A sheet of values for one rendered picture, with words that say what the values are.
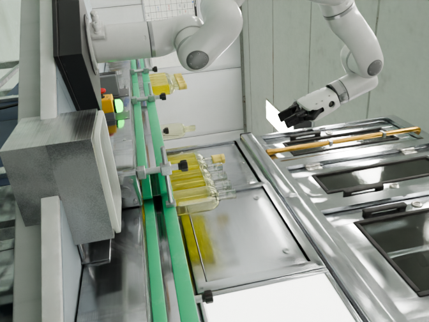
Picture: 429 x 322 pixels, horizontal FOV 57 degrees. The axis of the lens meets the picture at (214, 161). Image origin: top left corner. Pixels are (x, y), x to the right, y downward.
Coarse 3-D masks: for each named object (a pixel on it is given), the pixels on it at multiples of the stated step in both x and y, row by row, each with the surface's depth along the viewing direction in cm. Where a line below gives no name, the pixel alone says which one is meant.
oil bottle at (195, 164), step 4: (192, 160) 128; (196, 160) 127; (200, 160) 127; (188, 164) 125; (192, 164) 125; (196, 164) 125; (200, 164) 125; (204, 164) 125; (188, 168) 123; (192, 168) 124; (196, 168) 124; (200, 168) 124; (204, 168) 125; (172, 172) 123
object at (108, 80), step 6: (108, 72) 156; (114, 72) 156; (102, 78) 151; (108, 78) 151; (114, 78) 151; (102, 84) 152; (108, 84) 152; (114, 84) 152; (108, 90) 153; (114, 90) 153
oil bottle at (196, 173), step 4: (176, 172) 122; (180, 172) 121; (184, 172) 121; (188, 172) 121; (192, 172) 121; (196, 172) 121; (200, 172) 120; (204, 172) 120; (208, 172) 121; (172, 176) 120; (176, 176) 119; (180, 176) 119; (184, 176) 119; (188, 176) 119; (192, 176) 119; (196, 176) 119; (200, 176) 119; (204, 176) 119; (208, 176) 120; (172, 180) 118; (176, 180) 118; (180, 180) 118
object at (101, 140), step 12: (96, 120) 78; (96, 132) 72; (108, 132) 87; (96, 144) 71; (108, 144) 88; (96, 156) 72; (108, 156) 89; (108, 168) 90; (108, 180) 74; (108, 192) 75; (120, 192) 93; (108, 204) 77; (120, 204) 89; (120, 216) 85; (120, 228) 81
